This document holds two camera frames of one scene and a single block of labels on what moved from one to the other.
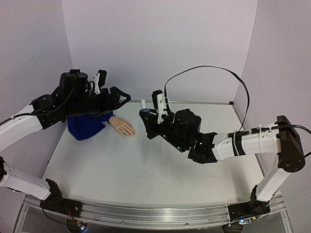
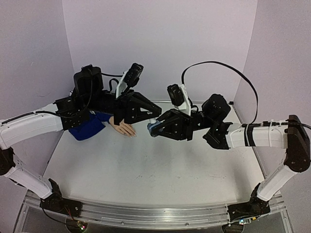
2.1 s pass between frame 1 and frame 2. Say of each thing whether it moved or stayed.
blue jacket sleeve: stayed
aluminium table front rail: stayed
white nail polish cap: moved
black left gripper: moved
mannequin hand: stayed
